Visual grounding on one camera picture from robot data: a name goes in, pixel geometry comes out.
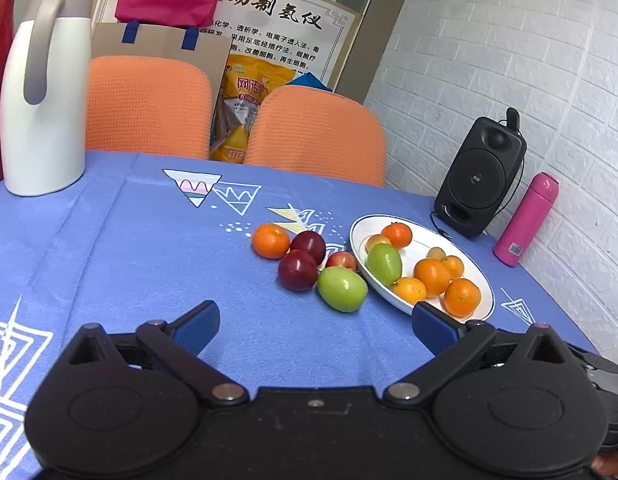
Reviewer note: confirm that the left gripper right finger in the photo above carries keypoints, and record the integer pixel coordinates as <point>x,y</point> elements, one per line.
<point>513,404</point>

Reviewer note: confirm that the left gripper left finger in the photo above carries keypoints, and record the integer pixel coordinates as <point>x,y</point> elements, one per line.
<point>124,405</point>

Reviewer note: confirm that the small yellow fruit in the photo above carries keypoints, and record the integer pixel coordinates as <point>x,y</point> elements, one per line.
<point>410,290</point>

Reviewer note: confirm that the green apple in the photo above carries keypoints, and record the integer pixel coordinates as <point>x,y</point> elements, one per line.
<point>385,264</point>
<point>342,289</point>

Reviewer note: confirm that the dark red plum front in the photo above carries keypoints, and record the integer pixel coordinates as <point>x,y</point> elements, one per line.
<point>297,271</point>

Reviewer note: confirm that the dark red plum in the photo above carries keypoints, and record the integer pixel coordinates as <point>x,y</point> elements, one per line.
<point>297,271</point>
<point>312,243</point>

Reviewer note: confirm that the small red apple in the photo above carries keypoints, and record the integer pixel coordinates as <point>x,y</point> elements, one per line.
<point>343,260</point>

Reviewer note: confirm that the small orange in plate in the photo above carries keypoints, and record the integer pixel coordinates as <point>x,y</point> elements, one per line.
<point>454,266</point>

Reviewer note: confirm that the small yellow-green fruit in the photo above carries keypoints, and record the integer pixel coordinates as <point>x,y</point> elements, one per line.
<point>436,253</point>

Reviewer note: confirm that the pink thermos bottle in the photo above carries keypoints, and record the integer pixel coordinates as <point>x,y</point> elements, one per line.
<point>527,219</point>

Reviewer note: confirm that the orange in plate front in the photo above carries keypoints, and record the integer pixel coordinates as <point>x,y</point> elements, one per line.
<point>398,234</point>

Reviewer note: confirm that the small mandarin on table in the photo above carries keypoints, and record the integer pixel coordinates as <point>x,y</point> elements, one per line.
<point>270,241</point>

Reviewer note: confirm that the yellow-red apple in plate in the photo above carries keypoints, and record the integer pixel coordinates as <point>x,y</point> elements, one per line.
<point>376,239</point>

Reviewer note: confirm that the black speaker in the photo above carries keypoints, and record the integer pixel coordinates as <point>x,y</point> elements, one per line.
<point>481,174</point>

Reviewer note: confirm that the dark red plum back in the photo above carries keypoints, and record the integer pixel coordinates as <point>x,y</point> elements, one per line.
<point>312,243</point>

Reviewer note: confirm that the left orange chair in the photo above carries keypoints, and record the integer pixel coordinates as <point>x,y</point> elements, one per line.
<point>156,106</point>

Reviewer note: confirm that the orange chair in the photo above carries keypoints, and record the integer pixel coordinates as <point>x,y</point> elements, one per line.
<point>313,131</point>
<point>156,106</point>

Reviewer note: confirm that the white thermos jug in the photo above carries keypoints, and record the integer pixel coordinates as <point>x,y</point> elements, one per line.
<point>43,98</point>

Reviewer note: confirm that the right orange chair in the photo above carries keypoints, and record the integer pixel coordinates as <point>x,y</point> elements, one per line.
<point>313,131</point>

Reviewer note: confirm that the yellow snack bag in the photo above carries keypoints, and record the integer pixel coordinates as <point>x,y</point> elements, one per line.
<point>246,82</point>

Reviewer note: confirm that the brown paper bag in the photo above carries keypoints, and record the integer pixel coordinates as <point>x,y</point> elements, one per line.
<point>207,52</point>

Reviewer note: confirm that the white text poster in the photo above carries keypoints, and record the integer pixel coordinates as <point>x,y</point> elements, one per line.
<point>308,36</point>

